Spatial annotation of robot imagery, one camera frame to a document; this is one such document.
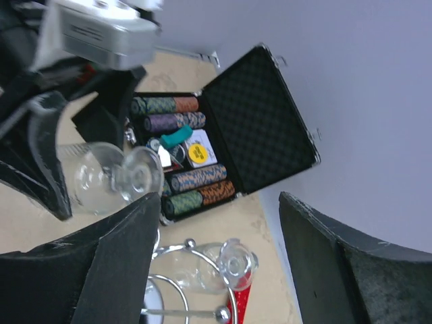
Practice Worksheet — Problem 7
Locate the teal plastic piece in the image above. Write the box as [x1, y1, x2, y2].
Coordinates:
[159, 125, 193, 150]

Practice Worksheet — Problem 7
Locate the chrome wine glass rack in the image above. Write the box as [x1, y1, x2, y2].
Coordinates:
[140, 238, 237, 324]

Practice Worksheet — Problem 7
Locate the black poker chip case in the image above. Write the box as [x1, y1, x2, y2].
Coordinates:
[130, 44, 320, 225]

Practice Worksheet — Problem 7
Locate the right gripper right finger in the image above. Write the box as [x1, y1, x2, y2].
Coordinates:
[279, 192, 431, 323]

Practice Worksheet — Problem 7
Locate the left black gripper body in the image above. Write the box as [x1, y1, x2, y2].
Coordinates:
[1, 1, 88, 135]

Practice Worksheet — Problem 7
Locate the triangular all in marker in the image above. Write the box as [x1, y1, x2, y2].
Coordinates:
[157, 146, 184, 173]

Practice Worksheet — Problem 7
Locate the yellow big blind button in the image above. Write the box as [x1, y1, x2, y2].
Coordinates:
[188, 143, 208, 164]

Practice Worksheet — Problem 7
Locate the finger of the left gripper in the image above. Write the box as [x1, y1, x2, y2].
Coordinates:
[72, 67, 146, 149]
[1, 91, 72, 221]

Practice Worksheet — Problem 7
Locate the wine glass back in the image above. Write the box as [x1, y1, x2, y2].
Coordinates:
[153, 238, 259, 294]

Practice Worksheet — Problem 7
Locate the red glitter bottle stopper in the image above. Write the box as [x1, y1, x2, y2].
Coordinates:
[234, 287, 251, 324]

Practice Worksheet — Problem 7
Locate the playing card deck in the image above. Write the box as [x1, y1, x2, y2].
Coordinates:
[182, 129, 217, 169]

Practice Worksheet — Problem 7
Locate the dealer button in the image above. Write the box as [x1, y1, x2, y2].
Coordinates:
[168, 144, 186, 165]

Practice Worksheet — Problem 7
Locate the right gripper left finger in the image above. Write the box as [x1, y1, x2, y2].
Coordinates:
[1, 193, 161, 323]

